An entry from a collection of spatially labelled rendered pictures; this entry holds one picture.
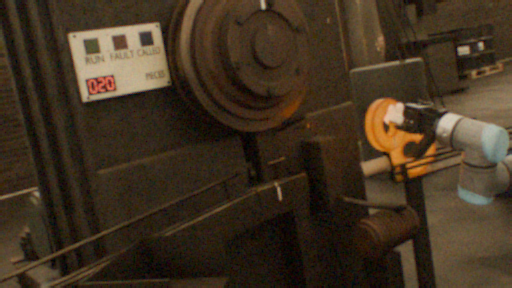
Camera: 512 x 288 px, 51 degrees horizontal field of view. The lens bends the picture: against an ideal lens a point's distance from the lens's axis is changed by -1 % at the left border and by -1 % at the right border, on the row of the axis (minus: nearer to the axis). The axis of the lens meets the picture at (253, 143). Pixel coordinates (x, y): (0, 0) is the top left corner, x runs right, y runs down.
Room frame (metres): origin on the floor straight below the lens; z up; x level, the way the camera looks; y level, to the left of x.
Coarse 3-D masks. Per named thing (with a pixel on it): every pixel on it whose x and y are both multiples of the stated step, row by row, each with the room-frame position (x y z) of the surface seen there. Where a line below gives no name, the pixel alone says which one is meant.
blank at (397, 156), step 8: (408, 136) 1.74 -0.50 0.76; (416, 136) 1.74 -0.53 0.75; (392, 152) 1.73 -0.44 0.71; (400, 152) 1.73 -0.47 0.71; (432, 152) 1.74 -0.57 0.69; (392, 160) 1.73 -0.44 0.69; (400, 160) 1.73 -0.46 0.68; (424, 160) 1.74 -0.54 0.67; (416, 168) 1.74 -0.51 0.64; (424, 168) 1.74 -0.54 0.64
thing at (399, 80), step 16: (384, 64) 4.40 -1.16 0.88; (400, 64) 4.07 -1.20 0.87; (416, 64) 4.11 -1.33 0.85; (352, 80) 4.31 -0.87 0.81; (368, 80) 4.14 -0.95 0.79; (384, 80) 4.07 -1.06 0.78; (400, 80) 4.06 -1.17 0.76; (416, 80) 4.10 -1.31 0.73; (368, 96) 4.15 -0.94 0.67; (384, 96) 4.08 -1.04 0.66; (400, 96) 4.05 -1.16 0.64; (416, 96) 4.09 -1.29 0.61; (384, 128) 4.09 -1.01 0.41; (368, 144) 4.22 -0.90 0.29; (368, 160) 4.25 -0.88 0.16; (384, 176) 4.13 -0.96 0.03
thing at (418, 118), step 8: (408, 104) 1.52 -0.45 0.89; (416, 104) 1.54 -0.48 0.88; (432, 104) 1.51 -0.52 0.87; (408, 112) 1.51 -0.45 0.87; (416, 112) 1.48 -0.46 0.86; (424, 112) 1.49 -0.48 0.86; (432, 112) 1.48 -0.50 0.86; (440, 112) 1.44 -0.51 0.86; (448, 112) 1.46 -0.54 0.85; (408, 120) 1.52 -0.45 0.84; (416, 120) 1.49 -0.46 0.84; (424, 120) 1.49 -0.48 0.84; (432, 120) 1.47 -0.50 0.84; (440, 120) 1.44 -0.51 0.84; (416, 128) 1.49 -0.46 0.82; (424, 128) 1.49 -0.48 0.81; (432, 128) 1.46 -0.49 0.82; (432, 136) 1.46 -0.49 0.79
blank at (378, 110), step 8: (376, 104) 1.59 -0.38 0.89; (384, 104) 1.60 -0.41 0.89; (392, 104) 1.62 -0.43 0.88; (368, 112) 1.59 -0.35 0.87; (376, 112) 1.58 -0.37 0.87; (384, 112) 1.60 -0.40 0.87; (368, 120) 1.58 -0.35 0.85; (376, 120) 1.57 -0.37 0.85; (368, 128) 1.58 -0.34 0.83; (376, 128) 1.57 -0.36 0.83; (392, 128) 1.64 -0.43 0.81; (368, 136) 1.58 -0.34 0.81; (376, 136) 1.57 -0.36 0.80; (384, 136) 1.59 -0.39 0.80; (392, 136) 1.61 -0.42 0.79; (400, 136) 1.63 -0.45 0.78; (376, 144) 1.58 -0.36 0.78; (384, 144) 1.58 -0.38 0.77; (392, 144) 1.60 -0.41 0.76; (400, 144) 1.62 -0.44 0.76
